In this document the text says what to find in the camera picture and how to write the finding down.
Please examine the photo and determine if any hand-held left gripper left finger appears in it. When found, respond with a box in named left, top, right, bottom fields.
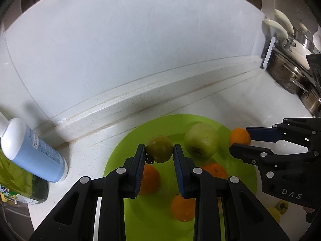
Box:
left=29, top=144, right=146, bottom=241

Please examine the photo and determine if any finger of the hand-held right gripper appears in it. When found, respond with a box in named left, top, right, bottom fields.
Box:
left=229, top=143, right=314, bottom=166
left=246, top=117, right=321, bottom=151

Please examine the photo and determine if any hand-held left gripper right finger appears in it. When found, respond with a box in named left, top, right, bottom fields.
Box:
left=174, top=144, right=289, bottom=241

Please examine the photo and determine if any small orange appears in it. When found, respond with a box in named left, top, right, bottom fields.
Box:
left=229, top=128, right=251, bottom=147

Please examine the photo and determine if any green tomato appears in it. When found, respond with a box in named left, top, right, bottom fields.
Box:
left=146, top=135, right=174, bottom=163
left=275, top=199, right=289, bottom=215

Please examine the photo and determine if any green plate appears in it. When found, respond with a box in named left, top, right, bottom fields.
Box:
left=103, top=115, right=259, bottom=241

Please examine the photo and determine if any person's right hand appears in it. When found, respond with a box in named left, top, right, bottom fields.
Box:
left=303, top=205, right=317, bottom=223

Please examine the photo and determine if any yellowish green apple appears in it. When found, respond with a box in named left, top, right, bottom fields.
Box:
left=266, top=207, right=281, bottom=223

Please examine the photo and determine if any large steel pot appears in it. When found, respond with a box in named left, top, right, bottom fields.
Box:
left=266, top=49, right=309, bottom=95

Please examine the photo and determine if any white saucepan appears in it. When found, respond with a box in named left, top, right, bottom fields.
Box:
left=262, top=19, right=314, bottom=70

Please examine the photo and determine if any white pump lotion bottle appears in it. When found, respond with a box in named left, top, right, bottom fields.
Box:
left=0, top=112, right=68, bottom=183

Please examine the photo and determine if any white spoon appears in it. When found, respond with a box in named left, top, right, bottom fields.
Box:
left=313, top=29, right=321, bottom=51

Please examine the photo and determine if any green dish soap bottle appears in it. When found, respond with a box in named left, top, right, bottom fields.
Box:
left=0, top=148, right=49, bottom=207

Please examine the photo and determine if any steel lidded pot cream handle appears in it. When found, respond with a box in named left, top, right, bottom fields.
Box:
left=274, top=9, right=317, bottom=52

